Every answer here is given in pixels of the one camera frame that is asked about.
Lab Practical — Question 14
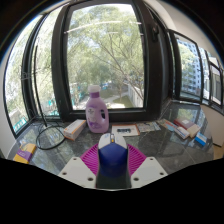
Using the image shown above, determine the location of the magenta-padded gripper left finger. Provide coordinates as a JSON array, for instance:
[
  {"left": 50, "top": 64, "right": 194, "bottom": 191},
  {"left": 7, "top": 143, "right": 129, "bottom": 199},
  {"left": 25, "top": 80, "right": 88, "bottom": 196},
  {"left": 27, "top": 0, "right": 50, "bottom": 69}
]
[{"left": 57, "top": 143, "right": 101, "bottom": 190}]

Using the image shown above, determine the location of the orange and white carton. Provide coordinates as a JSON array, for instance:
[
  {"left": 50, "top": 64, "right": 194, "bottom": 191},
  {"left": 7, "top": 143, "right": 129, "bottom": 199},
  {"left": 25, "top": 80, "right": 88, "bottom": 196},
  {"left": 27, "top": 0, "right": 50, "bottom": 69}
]
[{"left": 63, "top": 119, "right": 87, "bottom": 141}]

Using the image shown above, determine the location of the thin book with blue edge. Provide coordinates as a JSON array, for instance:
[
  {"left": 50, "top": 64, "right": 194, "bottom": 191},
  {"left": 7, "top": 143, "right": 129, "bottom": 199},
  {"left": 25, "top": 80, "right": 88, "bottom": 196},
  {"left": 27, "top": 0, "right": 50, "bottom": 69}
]
[{"left": 162, "top": 119, "right": 190, "bottom": 140}]

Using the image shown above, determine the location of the purple detergent bottle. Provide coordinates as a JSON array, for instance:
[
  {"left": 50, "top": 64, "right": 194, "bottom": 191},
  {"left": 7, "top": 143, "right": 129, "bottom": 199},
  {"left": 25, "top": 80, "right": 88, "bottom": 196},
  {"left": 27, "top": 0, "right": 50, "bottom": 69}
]
[{"left": 85, "top": 84, "right": 111, "bottom": 134}]

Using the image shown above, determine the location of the small blue box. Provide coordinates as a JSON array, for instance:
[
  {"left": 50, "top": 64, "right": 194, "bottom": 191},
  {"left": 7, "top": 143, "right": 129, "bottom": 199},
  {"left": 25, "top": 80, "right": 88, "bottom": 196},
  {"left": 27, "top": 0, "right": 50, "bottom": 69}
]
[{"left": 194, "top": 131, "right": 208, "bottom": 147}]

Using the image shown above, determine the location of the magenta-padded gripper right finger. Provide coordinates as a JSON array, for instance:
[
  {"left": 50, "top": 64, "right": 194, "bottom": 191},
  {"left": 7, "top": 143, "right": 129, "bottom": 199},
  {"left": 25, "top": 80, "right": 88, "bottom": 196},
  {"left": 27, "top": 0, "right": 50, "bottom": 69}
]
[{"left": 127, "top": 143, "right": 169, "bottom": 190}]

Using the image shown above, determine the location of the blue and white computer mouse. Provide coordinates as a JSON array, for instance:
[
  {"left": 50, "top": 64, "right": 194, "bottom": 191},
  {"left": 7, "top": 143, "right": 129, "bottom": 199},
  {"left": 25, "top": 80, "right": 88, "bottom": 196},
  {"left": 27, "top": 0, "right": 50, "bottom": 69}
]
[{"left": 95, "top": 132, "right": 132, "bottom": 190}]

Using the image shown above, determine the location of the black cable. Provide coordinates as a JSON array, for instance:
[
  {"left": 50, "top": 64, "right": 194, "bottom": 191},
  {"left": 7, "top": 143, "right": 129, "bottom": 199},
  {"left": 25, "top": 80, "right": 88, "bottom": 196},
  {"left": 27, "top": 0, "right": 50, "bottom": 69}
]
[{"left": 20, "top": 38, "right": 67, "bottom": 151}]

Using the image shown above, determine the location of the white card with dark print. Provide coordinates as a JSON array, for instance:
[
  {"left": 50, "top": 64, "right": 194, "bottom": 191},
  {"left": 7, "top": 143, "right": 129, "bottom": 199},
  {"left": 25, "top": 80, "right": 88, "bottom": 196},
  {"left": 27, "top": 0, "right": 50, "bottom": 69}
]
[{"left": 111, "top": 124, "right": 141, "bottom": 138}]

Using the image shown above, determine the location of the grey printed leaflet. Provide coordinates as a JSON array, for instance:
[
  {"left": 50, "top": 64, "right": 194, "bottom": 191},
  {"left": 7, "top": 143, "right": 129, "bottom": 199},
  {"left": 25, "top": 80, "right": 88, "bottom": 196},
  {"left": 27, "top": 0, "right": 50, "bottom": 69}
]
[{"left": 135, "top": 121, "right": 162, "bottom": 133}]

